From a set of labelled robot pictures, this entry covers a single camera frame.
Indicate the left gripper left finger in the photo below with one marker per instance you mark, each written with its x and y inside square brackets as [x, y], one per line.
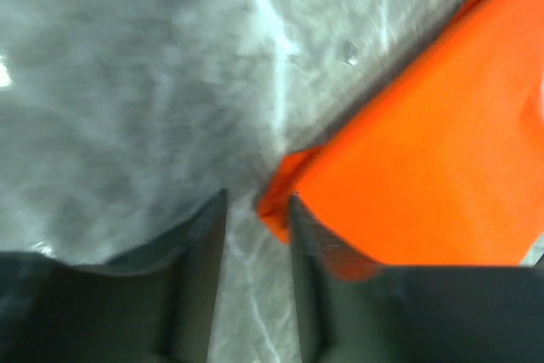
[154, 303]

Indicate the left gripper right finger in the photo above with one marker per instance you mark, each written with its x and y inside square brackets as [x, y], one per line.
[352, 309]

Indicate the orange t-shirt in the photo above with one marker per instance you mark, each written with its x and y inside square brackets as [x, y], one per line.
[445, 166]

